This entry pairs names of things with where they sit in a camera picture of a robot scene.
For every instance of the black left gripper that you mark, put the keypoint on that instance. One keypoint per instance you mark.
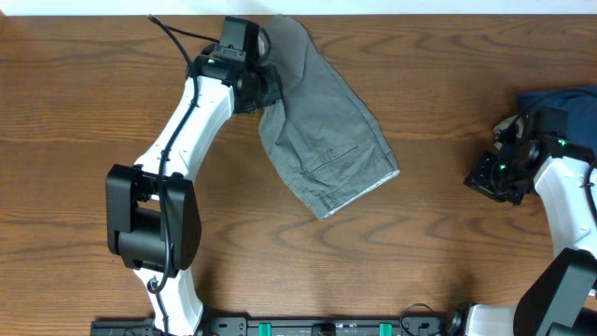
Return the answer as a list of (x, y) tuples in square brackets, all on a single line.
[(275, 90)]

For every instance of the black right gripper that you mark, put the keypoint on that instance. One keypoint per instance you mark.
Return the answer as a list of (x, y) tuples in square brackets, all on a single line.
[(478, 179)]

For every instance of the grey shorts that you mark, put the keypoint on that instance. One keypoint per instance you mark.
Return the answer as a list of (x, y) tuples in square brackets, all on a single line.
[(321, 138)]

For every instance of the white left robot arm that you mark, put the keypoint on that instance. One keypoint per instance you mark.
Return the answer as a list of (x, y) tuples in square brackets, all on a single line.
[(153, 220)]

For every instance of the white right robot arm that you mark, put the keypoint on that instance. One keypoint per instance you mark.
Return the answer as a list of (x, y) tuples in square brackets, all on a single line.
[(539, 155)]

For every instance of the folded beige garment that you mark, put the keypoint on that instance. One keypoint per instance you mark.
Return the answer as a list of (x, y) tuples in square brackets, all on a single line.
[(501, 127)]

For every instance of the folded blue garment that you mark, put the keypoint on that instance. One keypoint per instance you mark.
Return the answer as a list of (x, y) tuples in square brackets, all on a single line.
[(579, 104)]

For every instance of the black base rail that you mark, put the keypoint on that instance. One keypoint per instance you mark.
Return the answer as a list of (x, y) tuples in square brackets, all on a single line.
[(417, 319)]

